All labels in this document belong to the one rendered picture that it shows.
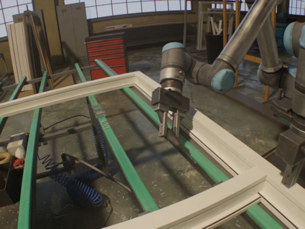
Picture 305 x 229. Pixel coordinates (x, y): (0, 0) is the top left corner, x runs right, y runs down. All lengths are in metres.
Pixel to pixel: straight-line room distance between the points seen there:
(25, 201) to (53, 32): 7.07
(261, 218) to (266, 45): 0.97
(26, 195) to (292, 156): 0.70
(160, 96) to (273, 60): 0.85
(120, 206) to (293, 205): 1.37
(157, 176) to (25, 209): 1.42
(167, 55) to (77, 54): 6.83
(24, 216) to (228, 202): 0.53
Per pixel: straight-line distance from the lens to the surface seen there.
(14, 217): 1.10
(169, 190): 1.79
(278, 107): 0.47
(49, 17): 7.56
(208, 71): 0.80
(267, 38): 1.28
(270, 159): 1.67
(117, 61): 4.01
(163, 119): 0.70
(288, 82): 1.39
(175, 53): 0.79
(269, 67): 1.40
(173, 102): 0.73
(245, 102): 3.20
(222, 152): 0.69
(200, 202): 0.48
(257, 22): 0.92
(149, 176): 1.92
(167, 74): 0.75
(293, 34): 0.59
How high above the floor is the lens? 1.30
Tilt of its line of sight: 27 degrees down
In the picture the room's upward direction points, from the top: 5 degrees counter-clockwise
